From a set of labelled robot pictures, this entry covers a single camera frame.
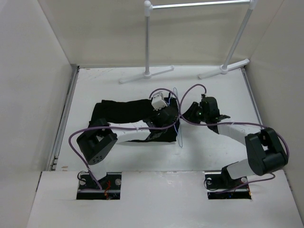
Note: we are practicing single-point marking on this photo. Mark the light blue wire hanger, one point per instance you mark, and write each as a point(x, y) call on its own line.
point(177, 125)

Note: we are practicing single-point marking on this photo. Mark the left aluminium frame rail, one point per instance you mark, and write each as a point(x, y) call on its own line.
point(55, 149)

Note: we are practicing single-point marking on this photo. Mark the right aluminium frame rail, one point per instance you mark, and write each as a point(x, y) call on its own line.
point(251, 95)

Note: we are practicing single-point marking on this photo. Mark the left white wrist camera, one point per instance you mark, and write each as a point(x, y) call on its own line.
point(158, 102)

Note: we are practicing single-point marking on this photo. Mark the black trousers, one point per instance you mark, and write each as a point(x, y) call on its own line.
point(130, 112)

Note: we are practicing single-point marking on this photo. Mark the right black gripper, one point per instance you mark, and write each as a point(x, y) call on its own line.
point(189, 114)

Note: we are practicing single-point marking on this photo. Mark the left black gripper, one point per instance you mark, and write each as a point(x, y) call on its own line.
point(157, 112)

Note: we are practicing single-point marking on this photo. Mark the aluminium frame rail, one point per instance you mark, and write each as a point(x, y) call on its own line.
point(251, 95)
point(55, 149)

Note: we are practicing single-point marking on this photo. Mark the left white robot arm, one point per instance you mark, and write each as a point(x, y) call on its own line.
point(96, 141)

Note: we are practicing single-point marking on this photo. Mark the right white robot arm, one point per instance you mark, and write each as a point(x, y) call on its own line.
point(266, 152)

